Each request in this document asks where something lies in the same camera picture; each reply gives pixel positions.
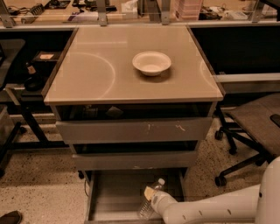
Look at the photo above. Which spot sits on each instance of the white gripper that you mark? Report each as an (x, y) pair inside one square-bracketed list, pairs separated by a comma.
[(157, 201)]

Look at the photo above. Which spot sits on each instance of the clear plastic water bottle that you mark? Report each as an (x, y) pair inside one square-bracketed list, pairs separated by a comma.
[(145, 210)]

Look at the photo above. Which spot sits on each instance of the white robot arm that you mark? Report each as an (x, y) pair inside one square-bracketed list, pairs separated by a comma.
[(259, 203)]

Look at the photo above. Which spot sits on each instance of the bottom grey open drawer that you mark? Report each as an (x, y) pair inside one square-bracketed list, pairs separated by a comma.
[(115, 196)]

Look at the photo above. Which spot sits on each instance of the middle grey drawer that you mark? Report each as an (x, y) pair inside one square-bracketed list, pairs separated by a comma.
[(135, 161)]

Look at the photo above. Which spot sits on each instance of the top grey drawer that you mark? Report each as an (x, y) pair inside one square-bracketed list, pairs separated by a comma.
[(134, 131)]

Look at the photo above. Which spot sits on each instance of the grey drawer cabinet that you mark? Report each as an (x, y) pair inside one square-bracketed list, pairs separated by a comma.
[(97, 81)]

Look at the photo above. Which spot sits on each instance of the black office chair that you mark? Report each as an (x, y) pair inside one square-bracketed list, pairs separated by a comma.
[(255, 124)]

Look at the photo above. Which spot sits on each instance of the white bowl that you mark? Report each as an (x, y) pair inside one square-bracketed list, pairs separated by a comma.
[(151, 63)]

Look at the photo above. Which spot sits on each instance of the dark shoe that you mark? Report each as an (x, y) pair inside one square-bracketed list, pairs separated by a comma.
[(13, 217)]

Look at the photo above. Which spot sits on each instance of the black round object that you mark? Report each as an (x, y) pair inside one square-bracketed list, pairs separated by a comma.
[(34, 83)]

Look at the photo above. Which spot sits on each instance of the tissue box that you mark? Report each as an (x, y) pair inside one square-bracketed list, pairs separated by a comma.
[(129, 9)]

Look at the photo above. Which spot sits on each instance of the pink stacked trays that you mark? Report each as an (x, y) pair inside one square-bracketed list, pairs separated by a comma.
[(187, 9)]

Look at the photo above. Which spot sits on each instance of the black desk frame left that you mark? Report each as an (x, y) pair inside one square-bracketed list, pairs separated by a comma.
[(10, 145)]

